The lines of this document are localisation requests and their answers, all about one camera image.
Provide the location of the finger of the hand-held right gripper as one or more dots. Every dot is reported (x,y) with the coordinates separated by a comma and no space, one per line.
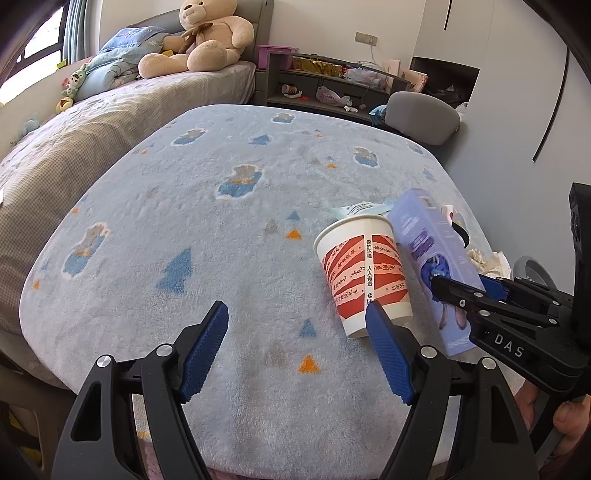
(455,290)
(498,288)

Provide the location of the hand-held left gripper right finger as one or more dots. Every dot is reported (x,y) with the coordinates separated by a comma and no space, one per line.
(388,355)

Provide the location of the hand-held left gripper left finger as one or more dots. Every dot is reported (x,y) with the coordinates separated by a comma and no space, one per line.
(203,350)

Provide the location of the black band loop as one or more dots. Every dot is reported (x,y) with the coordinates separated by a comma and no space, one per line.
(465,235)

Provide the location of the purple cartoon carton box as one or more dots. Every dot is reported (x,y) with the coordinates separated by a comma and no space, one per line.
(429,230)

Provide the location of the red and white small wrapper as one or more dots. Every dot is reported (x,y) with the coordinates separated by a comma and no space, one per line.
(447,212)

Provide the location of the red and white paper cup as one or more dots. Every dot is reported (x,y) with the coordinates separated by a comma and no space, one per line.
(364,277)

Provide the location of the white and green packet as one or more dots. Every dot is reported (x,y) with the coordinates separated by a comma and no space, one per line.
(355,210)

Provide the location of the person's right hand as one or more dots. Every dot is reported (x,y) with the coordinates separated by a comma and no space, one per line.
(572,420)

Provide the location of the crumpled white tissue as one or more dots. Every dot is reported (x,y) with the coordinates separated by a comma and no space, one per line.
(485,261)

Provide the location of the grey chair backrest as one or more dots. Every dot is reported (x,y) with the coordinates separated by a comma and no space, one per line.
(420,117)

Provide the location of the pink printed box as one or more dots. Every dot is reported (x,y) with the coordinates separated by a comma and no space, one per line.
(419,78)

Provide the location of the pink plastic bag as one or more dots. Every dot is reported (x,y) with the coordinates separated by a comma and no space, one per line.
(330,96)

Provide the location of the white wardrobe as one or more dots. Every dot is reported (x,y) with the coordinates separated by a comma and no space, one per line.
(508,46)

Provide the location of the bed with beige sheet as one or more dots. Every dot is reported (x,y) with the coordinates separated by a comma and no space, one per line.
(69,138)

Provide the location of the gold foil bag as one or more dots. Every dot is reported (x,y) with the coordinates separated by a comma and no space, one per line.
(318,67)

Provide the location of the grey bedside shelf unit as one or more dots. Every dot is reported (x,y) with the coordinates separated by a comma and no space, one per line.
(277,78)

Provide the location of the small yellow plush toy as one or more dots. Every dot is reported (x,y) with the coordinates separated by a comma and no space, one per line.
(64,105)

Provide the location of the small blue plush toy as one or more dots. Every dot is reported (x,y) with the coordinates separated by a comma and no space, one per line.
(28,127)

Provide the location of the blue folded quilt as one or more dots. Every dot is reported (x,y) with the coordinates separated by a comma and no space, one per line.
(115,69)

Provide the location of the pink plastic box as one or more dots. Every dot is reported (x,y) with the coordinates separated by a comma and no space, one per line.
(274,55)

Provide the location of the small green plush toy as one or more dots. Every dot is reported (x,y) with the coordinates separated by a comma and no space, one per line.
(76,81)

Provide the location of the large beige teddy bear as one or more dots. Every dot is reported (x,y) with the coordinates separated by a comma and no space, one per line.
(207,41)

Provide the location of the blue printed pillow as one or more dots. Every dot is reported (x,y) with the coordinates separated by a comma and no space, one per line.
(134,39)

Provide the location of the grey curtain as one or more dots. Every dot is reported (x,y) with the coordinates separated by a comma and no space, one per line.
(83,27)

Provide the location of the window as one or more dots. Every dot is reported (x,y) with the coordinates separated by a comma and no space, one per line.
(32,46)

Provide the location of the wall socket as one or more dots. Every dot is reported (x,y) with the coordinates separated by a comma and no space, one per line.
(366,38)

